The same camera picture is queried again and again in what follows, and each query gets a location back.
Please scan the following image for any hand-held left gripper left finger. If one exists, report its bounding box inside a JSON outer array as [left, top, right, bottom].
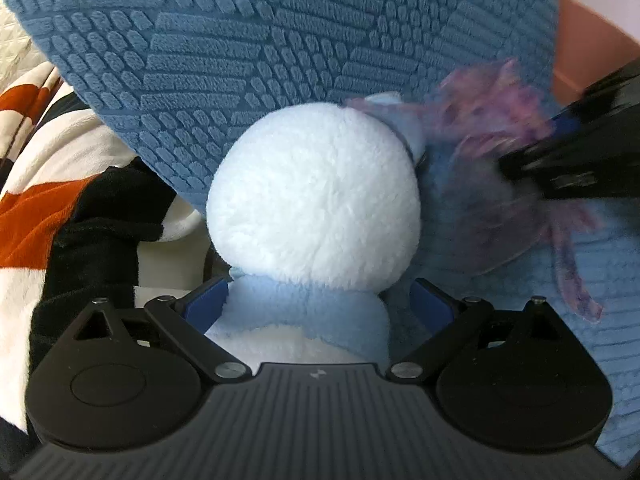
[[71, 275, 254, 386]]

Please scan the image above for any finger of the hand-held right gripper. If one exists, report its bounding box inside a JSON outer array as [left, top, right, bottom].
[[499, 130, 640, 202], [549, 59, 640, 135]]

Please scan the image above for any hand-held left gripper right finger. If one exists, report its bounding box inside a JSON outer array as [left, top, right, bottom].
[[385, 277, 569, 381]]

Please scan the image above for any pink cardboard box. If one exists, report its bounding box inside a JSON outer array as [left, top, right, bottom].
[[552, 0, 640, 105]]

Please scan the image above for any purple clear plastic wrapper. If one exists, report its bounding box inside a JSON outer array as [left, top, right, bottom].
[[344, 57, 604, 324]]

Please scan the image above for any white and blue plush duck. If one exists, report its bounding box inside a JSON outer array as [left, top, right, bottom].
[[204, 91, 429, 367]]

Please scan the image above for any red black striped blanket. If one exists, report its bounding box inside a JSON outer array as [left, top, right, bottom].
[[0, 60, 232, 453]]

